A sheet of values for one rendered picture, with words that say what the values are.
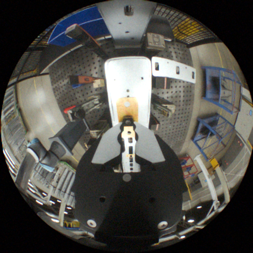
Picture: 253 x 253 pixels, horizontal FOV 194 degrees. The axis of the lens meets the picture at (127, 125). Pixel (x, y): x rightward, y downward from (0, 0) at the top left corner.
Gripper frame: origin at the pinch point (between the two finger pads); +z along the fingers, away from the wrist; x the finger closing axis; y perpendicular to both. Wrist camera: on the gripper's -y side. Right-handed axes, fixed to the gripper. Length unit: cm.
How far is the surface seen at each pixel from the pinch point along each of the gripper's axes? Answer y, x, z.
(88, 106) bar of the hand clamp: -0.1, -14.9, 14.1
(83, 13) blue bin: -51, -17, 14
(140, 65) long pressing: -15.1, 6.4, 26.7
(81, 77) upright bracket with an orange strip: -11.1, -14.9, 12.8
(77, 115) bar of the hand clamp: -0.6, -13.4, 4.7
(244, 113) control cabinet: -21, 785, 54
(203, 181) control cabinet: 738, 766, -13
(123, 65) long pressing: -15.8, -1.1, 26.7
